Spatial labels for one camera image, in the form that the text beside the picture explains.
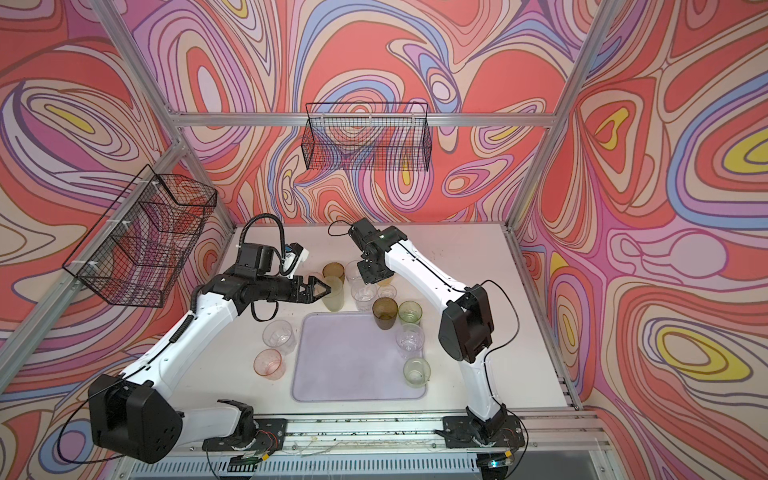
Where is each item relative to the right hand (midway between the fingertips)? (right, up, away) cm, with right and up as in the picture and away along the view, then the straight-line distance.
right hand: (380, 280), depth 88 cm
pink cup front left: (-32, -24, -4) cm, 40 cm away
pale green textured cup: (+10, -26, -4) cm, 28 cm away
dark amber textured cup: (-15, +3, +9) cm, 18 cm away
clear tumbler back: (-9, +1, +12) cm, 15 cm away
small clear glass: (+2, -5, +9) cm, 11 cm away
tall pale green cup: (-15, -7, +6) cm, 17 cm away
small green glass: (+9, -10, +4) cm, 14 cm away
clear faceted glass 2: (+9, -19, +3) cm, 21 cm away
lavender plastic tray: (-11, -24, +2) cm, 26 cm away
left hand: (-15, -1, -9) cm, 18 cm away
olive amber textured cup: (+1, -11, +5) cm, 12 cm away
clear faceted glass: (-6, -5, +8) cm, 11 cm away
